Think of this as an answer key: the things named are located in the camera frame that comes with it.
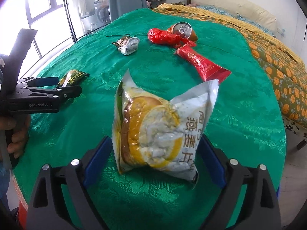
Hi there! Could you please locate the green cracker packet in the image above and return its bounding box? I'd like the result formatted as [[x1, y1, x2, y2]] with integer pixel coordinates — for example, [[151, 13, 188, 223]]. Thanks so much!
[[56, 69, 89, 88]]

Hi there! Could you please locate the gold foil wrapper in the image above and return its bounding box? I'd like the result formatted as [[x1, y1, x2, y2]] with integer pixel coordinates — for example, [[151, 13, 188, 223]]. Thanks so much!
[[112, 36, 140, 56]]

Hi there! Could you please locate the oat bread wrapper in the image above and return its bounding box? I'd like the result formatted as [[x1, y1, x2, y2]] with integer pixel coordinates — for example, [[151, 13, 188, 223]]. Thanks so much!
[[112, 72, 219, 183]]

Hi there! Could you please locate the red foil snack wrapper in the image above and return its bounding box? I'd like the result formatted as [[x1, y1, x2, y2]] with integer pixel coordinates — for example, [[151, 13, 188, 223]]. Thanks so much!
[[175, 44, 231, 84]]

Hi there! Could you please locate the left hand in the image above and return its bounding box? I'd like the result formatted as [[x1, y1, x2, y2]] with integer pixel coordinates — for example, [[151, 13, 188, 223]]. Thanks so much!
[[1, 114, 31, 159]]

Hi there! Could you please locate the orange red clothing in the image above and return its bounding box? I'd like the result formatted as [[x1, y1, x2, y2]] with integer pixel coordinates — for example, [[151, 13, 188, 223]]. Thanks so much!
[[12, 174, 29, 229]]

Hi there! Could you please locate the washing machine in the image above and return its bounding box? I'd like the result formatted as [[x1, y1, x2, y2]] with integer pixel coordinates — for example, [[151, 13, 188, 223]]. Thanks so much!
[[94, 0, 110, 24]]

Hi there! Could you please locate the red crumpled plastic bag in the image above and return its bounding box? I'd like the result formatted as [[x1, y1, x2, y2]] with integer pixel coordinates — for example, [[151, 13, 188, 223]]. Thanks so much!
[[147, 28, 197, 49]]

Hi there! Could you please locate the orange floral quilt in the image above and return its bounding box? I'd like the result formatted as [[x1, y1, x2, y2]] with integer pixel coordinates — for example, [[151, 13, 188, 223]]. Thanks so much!
[[153, 4, 306, 127]]

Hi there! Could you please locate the orange soda can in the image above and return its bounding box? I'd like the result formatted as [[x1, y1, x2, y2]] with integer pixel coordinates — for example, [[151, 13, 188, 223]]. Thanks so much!
[[167, 22, 198, 42]]

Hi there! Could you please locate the cream headboard pillow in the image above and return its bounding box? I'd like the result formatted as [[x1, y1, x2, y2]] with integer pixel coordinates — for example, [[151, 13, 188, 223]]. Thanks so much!
[[191, 0, 277, 32]]

